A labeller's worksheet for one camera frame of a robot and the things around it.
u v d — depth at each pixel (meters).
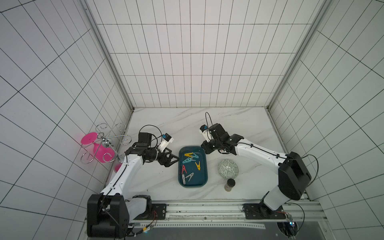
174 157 0.72
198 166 0.87
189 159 0.90
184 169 0.86
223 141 0.64
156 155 0.68
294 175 0.44
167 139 0.71
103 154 0.63
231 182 0.73
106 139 0.67
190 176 0.83
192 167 0.88
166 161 0.70
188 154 0.92
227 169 0.86
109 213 0.36
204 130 0.75
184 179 0.82
